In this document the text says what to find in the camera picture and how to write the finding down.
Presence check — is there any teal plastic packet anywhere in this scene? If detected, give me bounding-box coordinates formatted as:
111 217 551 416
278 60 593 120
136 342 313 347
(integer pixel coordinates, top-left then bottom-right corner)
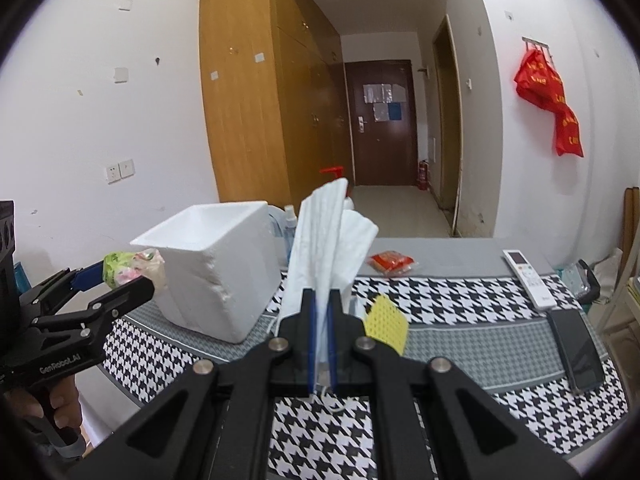
554 264 591 297

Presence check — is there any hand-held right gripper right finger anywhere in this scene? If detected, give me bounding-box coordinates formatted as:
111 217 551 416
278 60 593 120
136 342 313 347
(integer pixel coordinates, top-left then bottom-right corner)
327 293 584 480

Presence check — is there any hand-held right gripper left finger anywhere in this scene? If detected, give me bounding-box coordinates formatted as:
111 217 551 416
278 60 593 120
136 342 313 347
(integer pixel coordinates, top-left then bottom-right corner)
65 289 317 480

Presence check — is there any blue spray bottle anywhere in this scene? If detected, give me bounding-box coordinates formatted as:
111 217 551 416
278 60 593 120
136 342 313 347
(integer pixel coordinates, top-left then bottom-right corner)
283 204 299 267

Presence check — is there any black smartphone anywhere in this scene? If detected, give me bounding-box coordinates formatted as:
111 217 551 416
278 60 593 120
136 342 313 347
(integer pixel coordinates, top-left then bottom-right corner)
546 309 607 395

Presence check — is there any wooden side door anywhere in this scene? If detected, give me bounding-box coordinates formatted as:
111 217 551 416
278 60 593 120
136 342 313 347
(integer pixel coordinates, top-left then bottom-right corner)
431 14 464 237

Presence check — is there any dark brown door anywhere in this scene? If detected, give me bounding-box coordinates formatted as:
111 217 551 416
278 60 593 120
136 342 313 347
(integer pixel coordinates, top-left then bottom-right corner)
343 59 419 187

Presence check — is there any red plastic bag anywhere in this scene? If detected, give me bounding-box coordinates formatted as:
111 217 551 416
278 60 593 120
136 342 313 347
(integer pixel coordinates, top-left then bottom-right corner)
513 49 585 159

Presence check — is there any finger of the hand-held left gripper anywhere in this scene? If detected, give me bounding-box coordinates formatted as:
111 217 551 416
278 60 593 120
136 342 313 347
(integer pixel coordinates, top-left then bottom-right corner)
18 259 109 317
31 276 156 347

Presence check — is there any person's left hand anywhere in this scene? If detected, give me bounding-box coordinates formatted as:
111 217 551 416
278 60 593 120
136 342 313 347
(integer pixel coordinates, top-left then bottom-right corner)
4 376 82 442

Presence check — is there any grey paper notice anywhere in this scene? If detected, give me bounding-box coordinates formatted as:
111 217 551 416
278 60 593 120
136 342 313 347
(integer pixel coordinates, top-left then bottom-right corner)
363 82 406 104

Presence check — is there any green tissue pack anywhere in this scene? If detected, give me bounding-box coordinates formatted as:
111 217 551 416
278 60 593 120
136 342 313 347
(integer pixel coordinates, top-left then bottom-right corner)
102 247 167 292

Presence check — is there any white foam box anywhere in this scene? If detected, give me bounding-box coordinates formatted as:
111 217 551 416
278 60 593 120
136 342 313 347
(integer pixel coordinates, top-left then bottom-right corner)
130 201 286 345

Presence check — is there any white remote control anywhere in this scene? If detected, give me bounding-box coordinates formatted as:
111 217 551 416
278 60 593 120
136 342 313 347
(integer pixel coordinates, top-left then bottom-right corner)
502 249 556 311

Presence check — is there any wooden wardrobe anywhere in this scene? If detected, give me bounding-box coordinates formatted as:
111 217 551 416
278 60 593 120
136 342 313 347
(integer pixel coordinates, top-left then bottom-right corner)
198 0 357 207

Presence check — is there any white tote bag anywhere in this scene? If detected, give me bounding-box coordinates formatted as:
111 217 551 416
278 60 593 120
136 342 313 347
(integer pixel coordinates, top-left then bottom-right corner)
592 246 626 307

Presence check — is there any yellow sponge cloth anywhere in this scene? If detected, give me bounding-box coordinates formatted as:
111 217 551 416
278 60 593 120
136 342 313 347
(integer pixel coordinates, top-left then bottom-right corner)
363 293 410 354

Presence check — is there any metal wall hook rack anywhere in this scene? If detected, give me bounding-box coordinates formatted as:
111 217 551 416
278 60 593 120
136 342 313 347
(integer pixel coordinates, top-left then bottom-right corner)
521 36 557 64

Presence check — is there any blue face mask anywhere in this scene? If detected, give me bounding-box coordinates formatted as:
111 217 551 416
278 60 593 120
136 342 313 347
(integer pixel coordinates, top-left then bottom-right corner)
267 177 351 413
327 208 380 321

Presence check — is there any red snack packet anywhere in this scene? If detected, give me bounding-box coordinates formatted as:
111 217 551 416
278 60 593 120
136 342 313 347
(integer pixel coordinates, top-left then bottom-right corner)
366 250 420 276

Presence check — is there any black strap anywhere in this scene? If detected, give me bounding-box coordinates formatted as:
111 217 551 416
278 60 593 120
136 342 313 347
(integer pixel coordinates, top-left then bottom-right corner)
575 259 602 307

